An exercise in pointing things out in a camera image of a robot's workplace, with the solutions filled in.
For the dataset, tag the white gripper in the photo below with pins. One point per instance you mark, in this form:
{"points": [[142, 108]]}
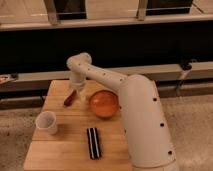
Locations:
{"points": [[77, 81]]}

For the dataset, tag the white plastic cup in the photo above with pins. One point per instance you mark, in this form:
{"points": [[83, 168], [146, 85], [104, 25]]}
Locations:
{"points": [[46, 121]]}

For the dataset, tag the wooden table board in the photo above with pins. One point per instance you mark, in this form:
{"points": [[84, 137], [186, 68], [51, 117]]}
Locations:
{"points": [[67, 150]]}

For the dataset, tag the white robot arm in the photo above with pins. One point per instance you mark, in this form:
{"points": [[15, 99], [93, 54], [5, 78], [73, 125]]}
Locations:
{"points": [[147, 134]]}

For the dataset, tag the black clamp on rail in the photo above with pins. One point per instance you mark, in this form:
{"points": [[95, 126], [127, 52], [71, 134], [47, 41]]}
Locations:
{"points": [[185, 65]]}

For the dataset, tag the orange bowl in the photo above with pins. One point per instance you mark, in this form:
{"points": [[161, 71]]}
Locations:
{"points": [[104, 104]]}

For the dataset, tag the black white striped block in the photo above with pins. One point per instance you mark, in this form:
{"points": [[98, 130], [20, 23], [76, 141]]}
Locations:
{"points": [[93, 143]]}

